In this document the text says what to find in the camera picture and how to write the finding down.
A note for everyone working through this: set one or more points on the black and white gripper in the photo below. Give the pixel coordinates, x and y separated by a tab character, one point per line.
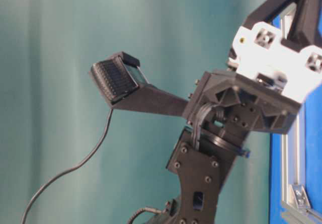
267	85

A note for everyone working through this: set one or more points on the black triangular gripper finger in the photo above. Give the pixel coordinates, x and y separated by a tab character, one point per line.
304	28

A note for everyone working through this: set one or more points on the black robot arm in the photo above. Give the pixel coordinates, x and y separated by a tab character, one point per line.
202	159

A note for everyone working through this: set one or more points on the aluminium extrusion frame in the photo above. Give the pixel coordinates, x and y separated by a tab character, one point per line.
294	198

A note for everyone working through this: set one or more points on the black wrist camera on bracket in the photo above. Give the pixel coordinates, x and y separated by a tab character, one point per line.
124	87

